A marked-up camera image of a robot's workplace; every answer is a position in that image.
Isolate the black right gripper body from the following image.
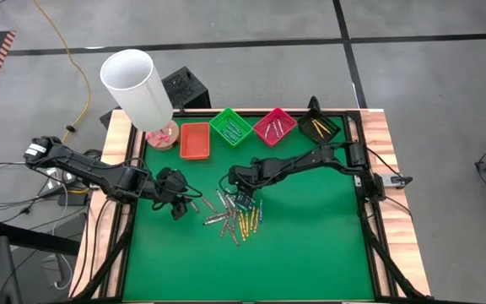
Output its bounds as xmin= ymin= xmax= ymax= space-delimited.
xmin=228 ymin=162 xmax=269 ymax=193

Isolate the green plastic basket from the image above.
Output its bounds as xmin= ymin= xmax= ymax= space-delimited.
xmin=208 ymin=106 xmax=254 ymax=149

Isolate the round wooden pink dish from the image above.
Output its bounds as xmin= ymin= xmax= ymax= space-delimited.
xmin=145 ymin=119 xmax=181 ymax=152

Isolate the yellow cable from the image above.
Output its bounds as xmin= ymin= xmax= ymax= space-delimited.
xmin=33 ymin=0 xmax=92 ymax=147

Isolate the red plastic basket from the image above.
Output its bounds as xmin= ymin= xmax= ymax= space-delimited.
xmin=252 ymin=106 xmax=299 ymax=148

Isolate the wooden table side board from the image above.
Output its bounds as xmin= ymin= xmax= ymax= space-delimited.
xmin=359 ymin=108 xmax=432 ymax=296
xmin=68 ymin=109 xmax=143 ymax=299

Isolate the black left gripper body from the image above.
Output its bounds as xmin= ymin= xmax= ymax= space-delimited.
xmin=152 ymin=166 xmax=190 ymax=206

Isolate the black aluminium table frame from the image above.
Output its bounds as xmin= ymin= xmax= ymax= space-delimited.
xmin=67 ymin=108 xmax=434 ymax=304

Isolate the white cylindrical lamp shade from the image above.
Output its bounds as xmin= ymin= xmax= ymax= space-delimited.
xmin=99 ymin=48 xmax=175 ymax=133

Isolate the black floor beam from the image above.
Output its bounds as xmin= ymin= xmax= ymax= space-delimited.
xmin=0 ymin=219 xmax=82 ymax=258

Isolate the white power adapter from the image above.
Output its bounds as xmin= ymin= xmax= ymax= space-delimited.
xmin=41 ymin=253 xmax=73 ymax=291

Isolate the orange plastic basket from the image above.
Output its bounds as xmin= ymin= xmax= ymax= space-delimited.
xmin=179 ymin=122 xmax=212 ymax=161

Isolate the black perforated box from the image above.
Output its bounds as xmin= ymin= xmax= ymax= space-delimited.
xmin=160 ymin=65 xmax=212 ymax=112

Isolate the grey box device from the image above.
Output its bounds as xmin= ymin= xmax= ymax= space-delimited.
xmin=382 ymin=172 xmax=413 ymax=189

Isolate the black plastic basket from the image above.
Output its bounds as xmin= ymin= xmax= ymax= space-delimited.
xmin=296 ymin=107 xmax=342 ymax=148

